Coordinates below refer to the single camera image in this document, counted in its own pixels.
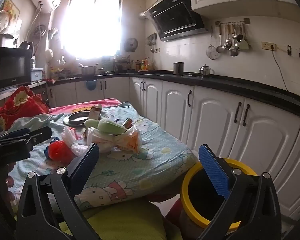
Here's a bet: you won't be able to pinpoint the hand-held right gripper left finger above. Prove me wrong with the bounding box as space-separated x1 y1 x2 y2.
16 142 100 240

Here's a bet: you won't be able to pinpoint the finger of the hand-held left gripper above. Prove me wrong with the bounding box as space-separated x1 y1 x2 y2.
20 126 52 147
0 127 31 142

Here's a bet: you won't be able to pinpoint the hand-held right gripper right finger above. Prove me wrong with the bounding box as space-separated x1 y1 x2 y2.
195 144 282 240

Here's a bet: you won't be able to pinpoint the red plastic mesh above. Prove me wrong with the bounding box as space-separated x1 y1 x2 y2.
48 141 74 161

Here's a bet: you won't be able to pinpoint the yellow-rimmed black bin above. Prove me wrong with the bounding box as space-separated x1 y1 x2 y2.
180 157 259 232

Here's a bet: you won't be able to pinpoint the clear plastic bag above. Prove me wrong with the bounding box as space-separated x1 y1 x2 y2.
61 126 90 157

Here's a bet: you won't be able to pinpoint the pale plastic bottle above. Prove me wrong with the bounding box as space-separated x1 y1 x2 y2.
84 119 100 128

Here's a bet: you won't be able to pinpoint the green plastic bottle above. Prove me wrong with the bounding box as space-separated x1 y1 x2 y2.
97 119 127 135

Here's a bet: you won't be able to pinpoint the brown carton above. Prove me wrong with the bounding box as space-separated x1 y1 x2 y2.
89 104 102 120

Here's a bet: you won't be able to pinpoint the red floral cloth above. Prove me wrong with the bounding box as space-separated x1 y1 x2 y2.
0 86 50 130

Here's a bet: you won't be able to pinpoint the round metal tray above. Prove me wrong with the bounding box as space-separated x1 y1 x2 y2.
63 112 100 126

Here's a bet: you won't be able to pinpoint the red blanket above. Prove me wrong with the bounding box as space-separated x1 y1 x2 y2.
49 98 122 115

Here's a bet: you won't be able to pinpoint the white lower cabinets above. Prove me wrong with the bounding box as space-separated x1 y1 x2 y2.
47 76 300 220

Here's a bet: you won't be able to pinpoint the light blue cartoon blanket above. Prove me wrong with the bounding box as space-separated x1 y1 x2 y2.
5 102 199 212

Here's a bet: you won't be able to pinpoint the blue storage box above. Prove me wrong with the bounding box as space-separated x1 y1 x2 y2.
31 67 43 82

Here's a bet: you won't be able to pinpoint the black microwave oven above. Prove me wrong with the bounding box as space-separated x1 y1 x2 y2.
0 47 33 92

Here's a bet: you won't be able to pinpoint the blue hanging scrap bin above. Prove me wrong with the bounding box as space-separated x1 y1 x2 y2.
84 79 98 90

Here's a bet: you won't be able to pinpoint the metal cooking pot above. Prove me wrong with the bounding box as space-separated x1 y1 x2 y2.
79 64 98 77

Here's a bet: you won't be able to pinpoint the black countertop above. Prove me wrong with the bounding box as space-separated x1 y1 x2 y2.
46 70 300 110

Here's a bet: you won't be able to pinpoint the steel teapot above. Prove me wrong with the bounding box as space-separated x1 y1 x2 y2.
199 64 211 77

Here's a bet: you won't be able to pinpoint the dark metal mug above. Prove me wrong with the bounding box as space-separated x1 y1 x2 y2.
173 62 185 75

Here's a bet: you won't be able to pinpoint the row of condiment bottles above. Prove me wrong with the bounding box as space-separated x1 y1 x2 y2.
135 57 153 71

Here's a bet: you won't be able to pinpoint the steel ladle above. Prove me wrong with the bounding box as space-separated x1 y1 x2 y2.
225 24 240 57
216 24 227 53

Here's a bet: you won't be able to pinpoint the window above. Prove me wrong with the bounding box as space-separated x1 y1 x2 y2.
61 0 122 58

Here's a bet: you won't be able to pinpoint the green spatula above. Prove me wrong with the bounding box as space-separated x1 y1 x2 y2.
239 24 250 50

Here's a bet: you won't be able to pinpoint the black range hood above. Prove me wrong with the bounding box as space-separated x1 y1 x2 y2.
140 0 209 42

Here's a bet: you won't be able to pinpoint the small wall fan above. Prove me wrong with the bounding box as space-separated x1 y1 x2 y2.
124 37 138 53

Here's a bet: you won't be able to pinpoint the black power cable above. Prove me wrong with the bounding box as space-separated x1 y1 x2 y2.
272 47 289 92

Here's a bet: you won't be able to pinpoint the floral wall picture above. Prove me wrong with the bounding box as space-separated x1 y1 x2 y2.
0 0 21 20

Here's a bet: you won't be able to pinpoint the wall power socket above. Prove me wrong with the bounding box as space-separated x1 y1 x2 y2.
261 41 277 51

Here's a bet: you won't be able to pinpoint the wall utensil rail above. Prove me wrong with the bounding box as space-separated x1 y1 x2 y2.
215 18 250 26

